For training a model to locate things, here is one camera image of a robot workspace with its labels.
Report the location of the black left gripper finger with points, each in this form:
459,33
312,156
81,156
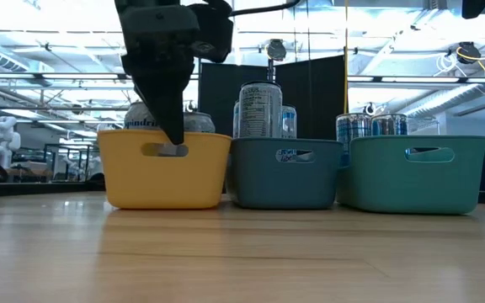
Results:
166,97

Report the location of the silver cans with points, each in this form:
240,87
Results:
200,123

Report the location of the yellow plastic bin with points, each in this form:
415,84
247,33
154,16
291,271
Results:
162,185

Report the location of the dark blue plastic bin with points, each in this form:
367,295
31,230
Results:
284,185

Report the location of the silver blue slim can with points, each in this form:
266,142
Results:
389,125
353,126

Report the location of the green plastic bin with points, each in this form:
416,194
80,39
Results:
411,185

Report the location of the black folding partition screen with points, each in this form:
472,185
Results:
314,92

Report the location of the white robot figure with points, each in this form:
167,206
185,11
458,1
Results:
3,139

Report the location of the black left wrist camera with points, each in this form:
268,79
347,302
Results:
215,31

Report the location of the silver ventilation duct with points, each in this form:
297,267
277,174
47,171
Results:
449,101

